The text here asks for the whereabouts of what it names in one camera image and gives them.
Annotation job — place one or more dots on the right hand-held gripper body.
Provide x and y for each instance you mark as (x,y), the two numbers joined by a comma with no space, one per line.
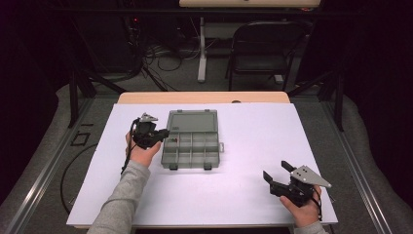
(297,188)

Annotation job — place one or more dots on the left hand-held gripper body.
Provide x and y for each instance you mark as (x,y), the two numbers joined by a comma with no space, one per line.
(146,133)

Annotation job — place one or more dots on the grey plastic compartment organizer box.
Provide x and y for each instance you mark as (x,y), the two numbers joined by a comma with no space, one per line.
(192,122)

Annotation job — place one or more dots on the person's left hand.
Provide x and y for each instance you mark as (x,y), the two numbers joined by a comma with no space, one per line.
(141,156)

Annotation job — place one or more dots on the person's right hand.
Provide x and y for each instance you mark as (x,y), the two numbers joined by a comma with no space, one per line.
(303,214)

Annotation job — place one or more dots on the white board table cover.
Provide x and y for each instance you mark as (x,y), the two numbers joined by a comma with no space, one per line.
(259,139)

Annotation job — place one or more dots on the wooden table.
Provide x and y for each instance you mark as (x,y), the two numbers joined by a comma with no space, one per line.
(195,97)

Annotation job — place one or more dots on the black metal stand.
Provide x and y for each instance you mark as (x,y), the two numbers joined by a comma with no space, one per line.
(74,97)
(339,100)

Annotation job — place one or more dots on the small white power adapter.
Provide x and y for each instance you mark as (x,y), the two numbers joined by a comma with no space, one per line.
(278,79)

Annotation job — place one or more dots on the white-legged desk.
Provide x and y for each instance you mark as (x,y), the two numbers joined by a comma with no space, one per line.
(202,48)

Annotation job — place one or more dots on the dark equipment with red light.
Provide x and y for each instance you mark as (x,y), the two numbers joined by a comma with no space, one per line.
(133,29)

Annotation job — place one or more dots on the black folding chair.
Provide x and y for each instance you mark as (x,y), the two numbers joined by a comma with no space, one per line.
(263,63)

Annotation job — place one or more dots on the aluminium floor rail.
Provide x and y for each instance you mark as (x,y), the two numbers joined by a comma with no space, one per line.
(45,169)
(357,169)

